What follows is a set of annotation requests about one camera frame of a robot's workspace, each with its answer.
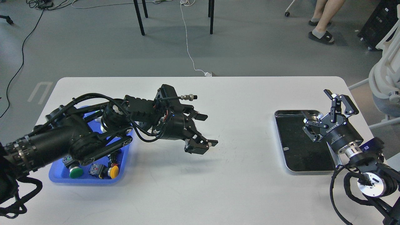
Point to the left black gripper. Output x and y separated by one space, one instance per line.
180 126

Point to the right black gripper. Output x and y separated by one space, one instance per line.
337 134

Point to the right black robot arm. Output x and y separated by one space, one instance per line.
368 178

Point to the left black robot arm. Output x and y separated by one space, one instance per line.
58 137

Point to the silver metal tray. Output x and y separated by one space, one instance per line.
301 155

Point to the white office chair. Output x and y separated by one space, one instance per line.
383 79

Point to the person legs with sandals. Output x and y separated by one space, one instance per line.
324 11

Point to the white chair caster leg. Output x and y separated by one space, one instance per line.
287 11

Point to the black equipment case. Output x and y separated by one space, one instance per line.
381 21

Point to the blue plastic tray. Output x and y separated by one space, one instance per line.
98 143

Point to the black push button switch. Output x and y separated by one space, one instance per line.
112 159

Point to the yellow push button switch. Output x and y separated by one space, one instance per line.
102 171

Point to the green push button switch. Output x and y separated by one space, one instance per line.
73 167

